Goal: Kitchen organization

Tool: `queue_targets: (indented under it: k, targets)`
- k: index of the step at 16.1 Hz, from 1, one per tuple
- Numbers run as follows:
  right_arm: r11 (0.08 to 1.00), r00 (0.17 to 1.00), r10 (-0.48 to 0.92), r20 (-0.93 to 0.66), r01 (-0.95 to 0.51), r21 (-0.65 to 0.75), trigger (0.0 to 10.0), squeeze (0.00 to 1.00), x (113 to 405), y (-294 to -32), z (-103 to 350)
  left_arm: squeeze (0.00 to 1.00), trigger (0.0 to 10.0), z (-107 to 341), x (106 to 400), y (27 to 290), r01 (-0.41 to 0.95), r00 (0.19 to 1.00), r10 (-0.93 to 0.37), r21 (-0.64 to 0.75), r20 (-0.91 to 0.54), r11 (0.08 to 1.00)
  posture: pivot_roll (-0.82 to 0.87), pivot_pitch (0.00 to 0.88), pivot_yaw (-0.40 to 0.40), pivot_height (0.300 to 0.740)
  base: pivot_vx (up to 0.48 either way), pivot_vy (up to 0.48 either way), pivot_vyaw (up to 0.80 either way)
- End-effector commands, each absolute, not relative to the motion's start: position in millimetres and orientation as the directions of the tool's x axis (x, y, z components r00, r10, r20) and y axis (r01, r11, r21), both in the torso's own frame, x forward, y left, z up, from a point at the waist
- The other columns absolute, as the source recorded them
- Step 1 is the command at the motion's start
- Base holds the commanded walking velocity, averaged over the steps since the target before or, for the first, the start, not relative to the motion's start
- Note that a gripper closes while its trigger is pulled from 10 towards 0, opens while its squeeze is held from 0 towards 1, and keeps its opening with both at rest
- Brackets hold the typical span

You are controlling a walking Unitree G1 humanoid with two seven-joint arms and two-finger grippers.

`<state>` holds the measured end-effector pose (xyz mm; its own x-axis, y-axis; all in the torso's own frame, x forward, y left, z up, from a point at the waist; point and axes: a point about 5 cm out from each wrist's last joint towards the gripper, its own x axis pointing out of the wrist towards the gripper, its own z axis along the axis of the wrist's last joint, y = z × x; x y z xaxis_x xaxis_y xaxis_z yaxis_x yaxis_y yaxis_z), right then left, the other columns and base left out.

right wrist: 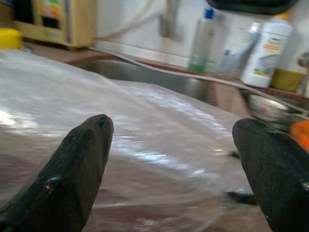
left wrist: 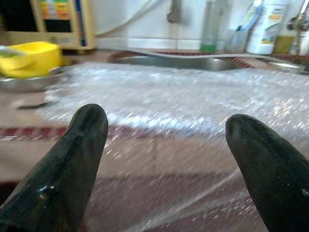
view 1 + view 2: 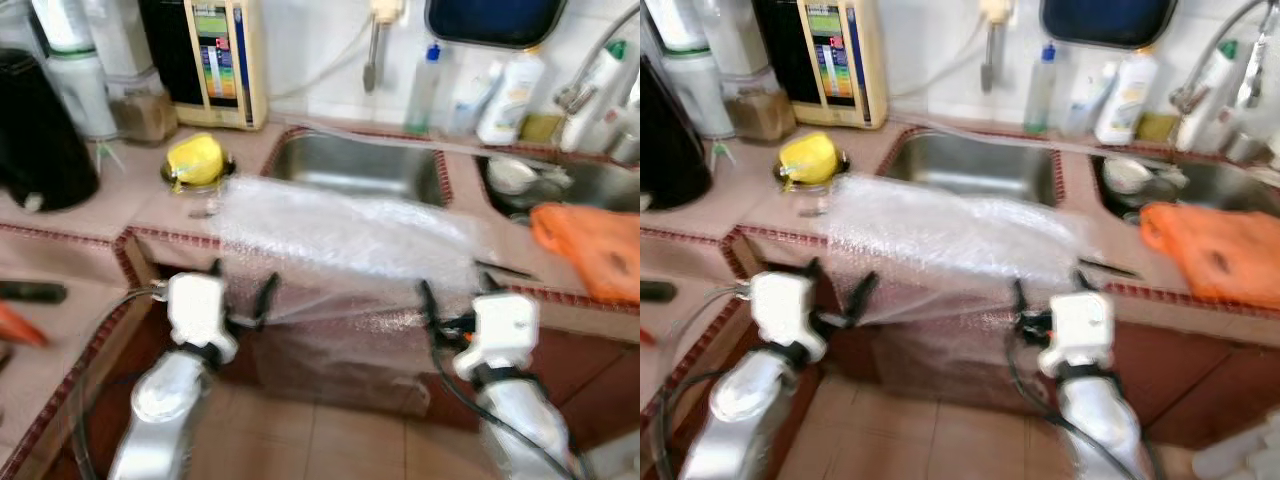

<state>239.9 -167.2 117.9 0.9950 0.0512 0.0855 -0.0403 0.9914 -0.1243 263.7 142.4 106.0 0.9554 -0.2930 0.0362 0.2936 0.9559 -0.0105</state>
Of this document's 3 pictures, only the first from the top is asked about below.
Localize clear bottle blue cap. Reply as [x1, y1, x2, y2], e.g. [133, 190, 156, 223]
[188, 8, 221, 73]

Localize blue white brush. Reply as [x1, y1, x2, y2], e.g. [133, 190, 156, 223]
[224, 21, 263, 71]

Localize metal tap lever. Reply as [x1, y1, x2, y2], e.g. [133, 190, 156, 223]
[159, 0, 181, 38]

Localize stainless steel bowl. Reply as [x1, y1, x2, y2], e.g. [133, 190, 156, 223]
[243, 93, 296, 129]

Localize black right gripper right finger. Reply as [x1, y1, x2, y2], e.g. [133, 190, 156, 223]
[232, 118, 309, 232]

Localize yellow plastic bowl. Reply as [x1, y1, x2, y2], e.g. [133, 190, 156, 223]
[0, 28, 24, 50]

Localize white bottle yellow cap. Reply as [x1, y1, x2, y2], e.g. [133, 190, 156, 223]
[240, 13, 294, 89]

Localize stainless steel sink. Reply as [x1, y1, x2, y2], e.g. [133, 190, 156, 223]
[82, 59, 244, 107]

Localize olive yellow jar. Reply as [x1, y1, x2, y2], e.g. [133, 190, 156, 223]
[270, 69, 304, 92]

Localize beige water ioniser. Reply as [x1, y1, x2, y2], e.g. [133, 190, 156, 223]
[13, 0, 97, 49]

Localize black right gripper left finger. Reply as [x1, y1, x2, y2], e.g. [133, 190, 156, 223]
[0, 114, 114, 232]

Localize white water hose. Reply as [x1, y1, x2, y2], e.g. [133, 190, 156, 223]
[95, 9, 161, 41]

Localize orange plastic item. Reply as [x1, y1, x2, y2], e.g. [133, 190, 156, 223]
[289, 120, 309, 153]

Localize small black strip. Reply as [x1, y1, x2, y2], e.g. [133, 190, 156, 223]
[224, 188, 258, 206]

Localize clear plastic cup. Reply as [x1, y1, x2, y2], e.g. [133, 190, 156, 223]
[219, 48, 242, 76]

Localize clear bubble wrap sheet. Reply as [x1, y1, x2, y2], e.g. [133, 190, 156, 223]
[0, 49, 256, 232]

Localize black tray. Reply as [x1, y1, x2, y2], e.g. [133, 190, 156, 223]
[206, 0, 299, 15]

